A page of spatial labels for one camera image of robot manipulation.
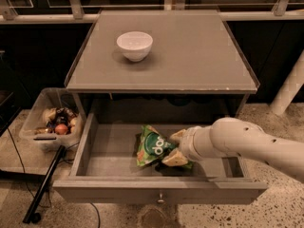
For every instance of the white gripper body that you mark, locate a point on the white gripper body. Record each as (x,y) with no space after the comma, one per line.
(186,145)

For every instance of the grey drawer cabinet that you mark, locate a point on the grey drawer cabinet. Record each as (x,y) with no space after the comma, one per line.
(193,74)

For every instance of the open grey top drawer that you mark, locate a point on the open grey top drawer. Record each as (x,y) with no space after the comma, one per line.
(105,170)

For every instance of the green rice chip bag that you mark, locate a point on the green rice chip bag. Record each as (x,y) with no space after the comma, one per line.
(154,147)

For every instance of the red apple in bin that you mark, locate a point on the red apple in bin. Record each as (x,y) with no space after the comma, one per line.
(61,129)

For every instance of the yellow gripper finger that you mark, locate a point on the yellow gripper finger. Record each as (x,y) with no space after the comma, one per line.
(176,137)
(175,158)

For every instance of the metal window railing frame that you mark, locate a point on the metal window railing frame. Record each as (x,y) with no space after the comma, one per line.
(85,11)

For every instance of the metal drawer knob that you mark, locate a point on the metal drawer knob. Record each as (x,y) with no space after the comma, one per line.
(160,199)

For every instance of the white ceramic bowl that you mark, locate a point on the white ceramic bowl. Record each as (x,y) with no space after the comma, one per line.
(135,45)

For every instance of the white diagonal support post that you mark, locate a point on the white diagonal support post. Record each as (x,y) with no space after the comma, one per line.
(290,87)

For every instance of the black pole on floor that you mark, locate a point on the black pole on floor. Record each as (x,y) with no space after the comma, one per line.
(30,214)

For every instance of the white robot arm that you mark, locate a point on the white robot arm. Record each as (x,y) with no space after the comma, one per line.
(231,137)

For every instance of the clear plastic storage bin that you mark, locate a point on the clear plastic storage bin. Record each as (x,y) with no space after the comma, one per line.
(52,107)

